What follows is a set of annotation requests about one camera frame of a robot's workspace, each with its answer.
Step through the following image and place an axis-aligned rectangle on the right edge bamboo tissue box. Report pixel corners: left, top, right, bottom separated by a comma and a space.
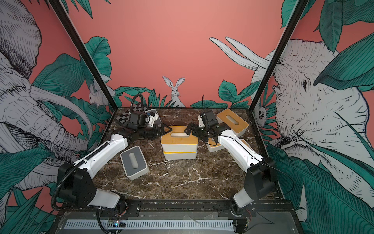
240, 139, 253, 150

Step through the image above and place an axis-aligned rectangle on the black frame post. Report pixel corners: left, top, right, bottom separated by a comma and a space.
249, 0, 308, 113
48, 0, 118, 112

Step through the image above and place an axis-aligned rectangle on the yellow lid tissue box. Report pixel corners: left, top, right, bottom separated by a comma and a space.
163, 151, 197, 160

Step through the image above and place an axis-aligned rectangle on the green circuit board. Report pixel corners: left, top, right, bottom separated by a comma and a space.
108, 220, 127, 228

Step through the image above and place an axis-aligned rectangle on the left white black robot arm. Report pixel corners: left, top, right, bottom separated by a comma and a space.
51, 110, 166, 216

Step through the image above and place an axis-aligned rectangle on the white slotted cable duct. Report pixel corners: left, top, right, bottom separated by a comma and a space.
63, 219, 234, 231

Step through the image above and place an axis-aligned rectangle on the left black frame post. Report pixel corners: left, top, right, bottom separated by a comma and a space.
48, 0, 118, 112

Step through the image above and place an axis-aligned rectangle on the black white chessboard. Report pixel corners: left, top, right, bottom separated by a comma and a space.
116, 103, 150, 126

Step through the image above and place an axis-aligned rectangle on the large bamboo lid tissue box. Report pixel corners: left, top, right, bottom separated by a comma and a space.
161, 126, 198, 153

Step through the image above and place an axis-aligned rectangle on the grey lid tissue box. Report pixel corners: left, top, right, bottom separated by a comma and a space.
120, 146, 149, 180
145, 109, 159, 120

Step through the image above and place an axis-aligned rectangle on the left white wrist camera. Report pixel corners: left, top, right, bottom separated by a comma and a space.
145, 109, 162, 127

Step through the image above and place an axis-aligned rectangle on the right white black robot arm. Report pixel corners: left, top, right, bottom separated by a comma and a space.
184, 123, 277, 208

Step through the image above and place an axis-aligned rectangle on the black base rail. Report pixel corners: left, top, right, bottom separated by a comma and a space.
58, 199, 294, 218

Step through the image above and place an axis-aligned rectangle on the right black frame post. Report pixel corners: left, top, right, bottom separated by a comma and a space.
249, 0, 308, 113

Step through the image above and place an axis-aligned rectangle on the small bamboo lid tissue box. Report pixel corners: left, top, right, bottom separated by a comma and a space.
206, 138, 225, 152

